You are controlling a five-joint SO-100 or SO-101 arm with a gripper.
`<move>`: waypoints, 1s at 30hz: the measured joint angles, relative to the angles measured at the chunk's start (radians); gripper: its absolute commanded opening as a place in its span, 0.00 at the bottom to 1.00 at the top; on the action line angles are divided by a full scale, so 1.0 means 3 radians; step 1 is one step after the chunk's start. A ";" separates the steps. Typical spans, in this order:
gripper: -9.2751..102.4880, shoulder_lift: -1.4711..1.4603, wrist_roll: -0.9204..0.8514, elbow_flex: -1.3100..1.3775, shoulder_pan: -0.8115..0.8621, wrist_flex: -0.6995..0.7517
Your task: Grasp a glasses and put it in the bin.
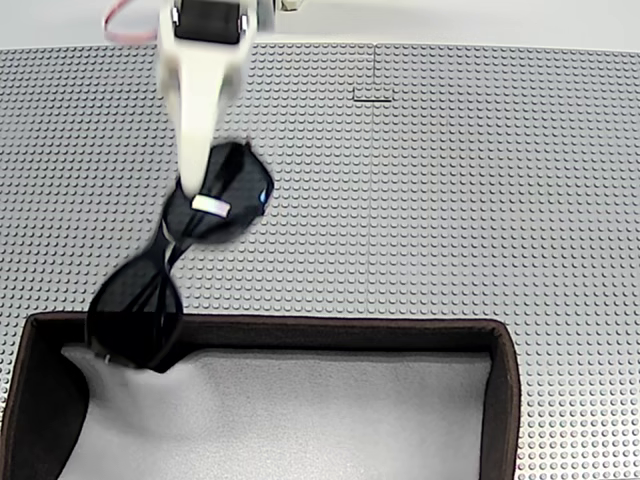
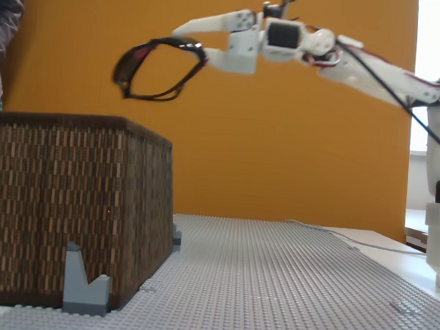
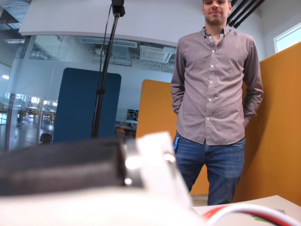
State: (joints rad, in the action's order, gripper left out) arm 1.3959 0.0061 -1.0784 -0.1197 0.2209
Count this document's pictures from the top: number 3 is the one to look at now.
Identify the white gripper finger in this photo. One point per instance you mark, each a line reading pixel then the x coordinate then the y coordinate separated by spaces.
pixel 155 169

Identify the small orange partition panel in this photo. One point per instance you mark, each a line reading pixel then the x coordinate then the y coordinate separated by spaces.
pixel 155 106

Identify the person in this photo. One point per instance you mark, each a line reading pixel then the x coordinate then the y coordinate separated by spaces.
pixel 211 94

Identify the blue partition panel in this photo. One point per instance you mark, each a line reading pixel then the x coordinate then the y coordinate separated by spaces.
pixel 77 106

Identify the black office chair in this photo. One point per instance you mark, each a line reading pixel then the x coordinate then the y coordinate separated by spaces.
pixel 45 139

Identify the large orange partition panel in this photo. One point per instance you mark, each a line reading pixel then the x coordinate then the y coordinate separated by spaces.
pixel 277 117

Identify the long white ceiling vent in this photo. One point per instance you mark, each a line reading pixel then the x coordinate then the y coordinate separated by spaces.
pixel 108 42

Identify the black ceiling bars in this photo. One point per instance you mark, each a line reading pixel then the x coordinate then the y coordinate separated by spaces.
pixel 244 11

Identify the white framed window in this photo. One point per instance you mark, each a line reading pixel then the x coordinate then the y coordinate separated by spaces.
pixel 289 37

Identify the camera tripod stand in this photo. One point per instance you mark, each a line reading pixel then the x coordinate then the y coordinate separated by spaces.
pixel 103 77

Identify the black camera on stand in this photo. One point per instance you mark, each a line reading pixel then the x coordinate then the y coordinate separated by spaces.
pixel 118 7

